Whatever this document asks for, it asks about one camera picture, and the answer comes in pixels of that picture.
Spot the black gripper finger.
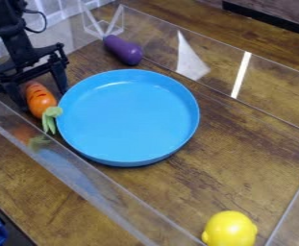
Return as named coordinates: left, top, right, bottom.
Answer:
left=51, top=61, right=69, bottom=94
left=5, top=82, right=29, bottom=111

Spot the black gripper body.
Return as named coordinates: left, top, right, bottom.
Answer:
left=0, top=43, right=70, bottom=92

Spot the orange toy carrot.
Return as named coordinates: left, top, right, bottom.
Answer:
left=25, top=81, right=63, bottom=134

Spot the blue round plate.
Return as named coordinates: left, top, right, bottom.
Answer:
left=57, top=69, right=201, bottom=167

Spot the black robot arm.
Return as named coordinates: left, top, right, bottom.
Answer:
left=0, top=0, right=69, bottom=111

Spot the purple toy eggplant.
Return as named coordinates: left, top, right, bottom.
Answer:
left=104, top=35, right=144, bottom=65

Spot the black bar top right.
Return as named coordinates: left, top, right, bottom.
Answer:
left=222, top=0, right=299, bottom=34

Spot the yellow toy lemon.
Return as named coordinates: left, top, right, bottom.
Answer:
left=202, top=210, right=259, bottom=246

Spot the clear acrylic enclosure wall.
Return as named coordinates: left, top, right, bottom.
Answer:
left=0, top=0, right=299, bottom=246

